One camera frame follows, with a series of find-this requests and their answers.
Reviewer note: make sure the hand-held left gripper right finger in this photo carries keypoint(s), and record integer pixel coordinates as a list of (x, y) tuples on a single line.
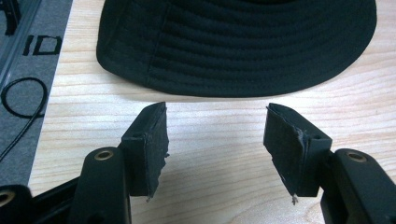
[(295, 155)]

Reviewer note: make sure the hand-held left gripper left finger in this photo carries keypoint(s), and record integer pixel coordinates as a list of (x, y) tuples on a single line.
[(146, 155)]

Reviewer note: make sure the black bucket hat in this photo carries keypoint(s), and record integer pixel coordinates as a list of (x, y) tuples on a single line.
[(236, 43)]

